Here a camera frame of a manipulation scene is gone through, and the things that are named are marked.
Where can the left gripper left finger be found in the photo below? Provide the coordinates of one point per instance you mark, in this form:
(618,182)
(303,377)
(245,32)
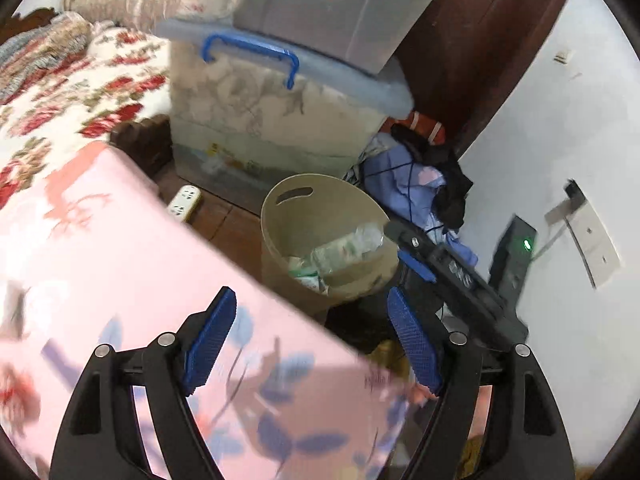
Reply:
(100,436)

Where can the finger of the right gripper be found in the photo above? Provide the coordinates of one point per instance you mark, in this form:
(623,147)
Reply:
(416,266)

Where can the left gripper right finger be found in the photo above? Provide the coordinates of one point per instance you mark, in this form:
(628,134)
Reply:
(524,434)

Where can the beige plastic trash bin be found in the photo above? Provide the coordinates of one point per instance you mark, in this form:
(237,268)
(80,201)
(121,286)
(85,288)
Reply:
(305,211)

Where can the black device green light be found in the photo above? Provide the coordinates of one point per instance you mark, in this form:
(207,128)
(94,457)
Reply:
(512,258)

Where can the empty plastic bottle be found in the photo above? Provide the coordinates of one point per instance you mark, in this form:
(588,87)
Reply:
(348,250)

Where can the pile of blue clothes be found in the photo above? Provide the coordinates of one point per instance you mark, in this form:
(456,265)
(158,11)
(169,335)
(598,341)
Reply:
(410,171)

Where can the pink floral blanket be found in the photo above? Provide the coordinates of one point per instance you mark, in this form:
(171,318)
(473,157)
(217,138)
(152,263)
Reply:
(102,262)

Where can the dark wooden door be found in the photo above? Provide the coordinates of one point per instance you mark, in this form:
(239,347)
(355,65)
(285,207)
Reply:
(463,58)

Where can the clear storage box blue lid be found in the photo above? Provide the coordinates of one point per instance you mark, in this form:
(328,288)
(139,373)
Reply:
(248,111)

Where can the white power strip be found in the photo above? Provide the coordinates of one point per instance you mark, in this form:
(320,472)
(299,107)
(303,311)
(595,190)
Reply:
(183,204)

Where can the upper translucent storage box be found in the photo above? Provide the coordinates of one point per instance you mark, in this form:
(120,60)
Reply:
(361,33)

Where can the red floral bed sheet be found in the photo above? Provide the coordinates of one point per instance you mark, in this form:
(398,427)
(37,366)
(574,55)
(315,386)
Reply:
(123,77)

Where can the patchwork floral quilt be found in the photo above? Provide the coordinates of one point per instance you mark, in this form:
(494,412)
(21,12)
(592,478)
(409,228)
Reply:
(29,56)

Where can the white wall outlet plate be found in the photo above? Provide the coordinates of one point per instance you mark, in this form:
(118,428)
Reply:
(598,251)

